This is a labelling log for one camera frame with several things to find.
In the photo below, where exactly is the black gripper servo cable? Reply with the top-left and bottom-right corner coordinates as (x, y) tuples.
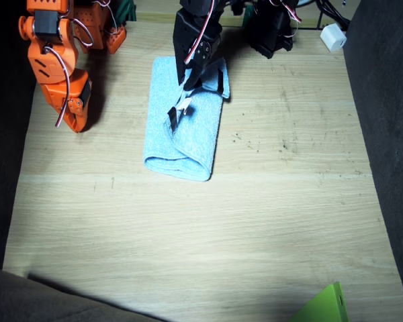
(183, 0), (216, 65)

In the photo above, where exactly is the light blue towel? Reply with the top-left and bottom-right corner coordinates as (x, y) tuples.
(142, 55), (232, 183)

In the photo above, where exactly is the green table clamp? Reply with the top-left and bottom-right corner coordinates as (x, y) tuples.
(241, 4), (259, 28)
(115, 0), (138, 22)

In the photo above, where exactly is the black adapter cable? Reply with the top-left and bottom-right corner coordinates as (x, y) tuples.
(314, 0), (353, 30)

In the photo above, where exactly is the lime green triangular bracket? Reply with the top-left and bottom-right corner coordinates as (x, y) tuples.
(286, 281), (351, 322)

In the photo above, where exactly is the white power adapter cube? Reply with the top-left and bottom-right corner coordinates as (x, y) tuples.
(319, 22), (348, 54)

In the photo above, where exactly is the dark grey foam panel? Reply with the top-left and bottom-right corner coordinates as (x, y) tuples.
(0, 262), (171, 322)
(341, 0), (403, 322)
(0, 0), (41, 270)

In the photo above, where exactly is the black arm base cable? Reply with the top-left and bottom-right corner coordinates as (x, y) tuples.
(269, 0), (304, 38)

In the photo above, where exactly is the orange gripper servo cable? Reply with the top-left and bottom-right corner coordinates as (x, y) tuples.
(41, 15), (95, 129)

